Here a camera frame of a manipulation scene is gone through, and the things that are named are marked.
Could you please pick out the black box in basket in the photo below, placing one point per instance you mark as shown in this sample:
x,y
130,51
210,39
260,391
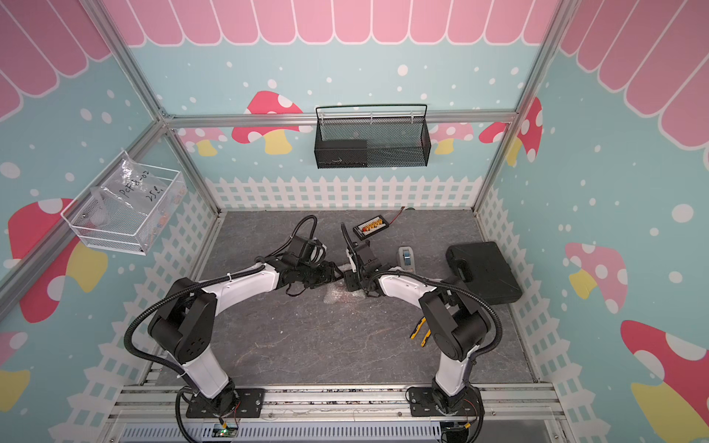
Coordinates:
x,y
341,154

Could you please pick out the black mesh wall basket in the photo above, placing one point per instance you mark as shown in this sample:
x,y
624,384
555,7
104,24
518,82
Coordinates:
x,y
396,134

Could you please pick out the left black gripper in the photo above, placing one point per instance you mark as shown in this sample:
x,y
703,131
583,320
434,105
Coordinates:
x,y
327,274

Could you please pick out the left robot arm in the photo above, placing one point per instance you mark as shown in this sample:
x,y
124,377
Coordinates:
x,y
177,330

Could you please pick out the black plastic tool case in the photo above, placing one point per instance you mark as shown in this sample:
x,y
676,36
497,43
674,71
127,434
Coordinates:
x,y
485,272

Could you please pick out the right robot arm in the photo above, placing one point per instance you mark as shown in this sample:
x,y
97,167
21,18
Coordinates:
x,y
461,324

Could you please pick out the clear bubble wrap sheet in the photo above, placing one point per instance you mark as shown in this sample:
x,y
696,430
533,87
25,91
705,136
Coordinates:
x,y
337,293

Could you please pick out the yellow blue pliers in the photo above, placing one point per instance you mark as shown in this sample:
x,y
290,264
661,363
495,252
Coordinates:
x,y
418,331

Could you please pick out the clear plastic labelled bag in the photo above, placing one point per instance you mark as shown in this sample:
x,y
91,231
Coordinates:
x,y
136,202

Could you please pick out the white wire wall basket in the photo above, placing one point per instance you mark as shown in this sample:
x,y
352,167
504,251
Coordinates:
x,y
77,217

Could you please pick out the white ribbed cable duct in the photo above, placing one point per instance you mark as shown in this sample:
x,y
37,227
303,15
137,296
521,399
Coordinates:
x,y
319,432

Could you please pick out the black battery charger board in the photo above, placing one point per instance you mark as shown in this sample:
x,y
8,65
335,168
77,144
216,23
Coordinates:
x,y
370,227

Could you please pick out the white blue tape dispenser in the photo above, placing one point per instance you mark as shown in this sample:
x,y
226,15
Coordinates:
x,y
406,259

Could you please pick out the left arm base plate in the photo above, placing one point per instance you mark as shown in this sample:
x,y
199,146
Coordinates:
x,y
239,403

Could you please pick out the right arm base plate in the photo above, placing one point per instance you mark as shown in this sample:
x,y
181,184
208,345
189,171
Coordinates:
x,y
429,401

